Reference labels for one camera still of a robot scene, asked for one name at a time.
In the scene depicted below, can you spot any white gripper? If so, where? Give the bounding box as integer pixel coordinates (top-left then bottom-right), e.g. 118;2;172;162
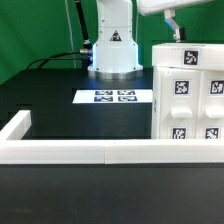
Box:
136;0;212;43

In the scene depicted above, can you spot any small white tagged box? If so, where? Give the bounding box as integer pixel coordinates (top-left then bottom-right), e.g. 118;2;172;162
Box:
152;43;224;71

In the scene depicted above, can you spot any white cabinet body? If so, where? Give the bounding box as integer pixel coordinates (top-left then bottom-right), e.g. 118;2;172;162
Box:
151;67;224;139

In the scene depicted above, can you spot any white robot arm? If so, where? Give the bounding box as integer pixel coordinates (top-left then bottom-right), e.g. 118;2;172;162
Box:
88;0;212;80

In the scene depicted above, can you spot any white base tag plate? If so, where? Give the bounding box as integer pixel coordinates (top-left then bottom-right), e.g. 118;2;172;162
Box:
73;89;153;104

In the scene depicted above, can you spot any white U-shaped foam fence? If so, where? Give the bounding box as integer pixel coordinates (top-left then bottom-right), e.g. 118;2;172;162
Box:
0;110;224;164

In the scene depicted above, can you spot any black thick hose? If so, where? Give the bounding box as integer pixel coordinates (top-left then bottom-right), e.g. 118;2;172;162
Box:
73;0;92;48

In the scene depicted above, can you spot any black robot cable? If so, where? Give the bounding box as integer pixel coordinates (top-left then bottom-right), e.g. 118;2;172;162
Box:
26;48;93;70

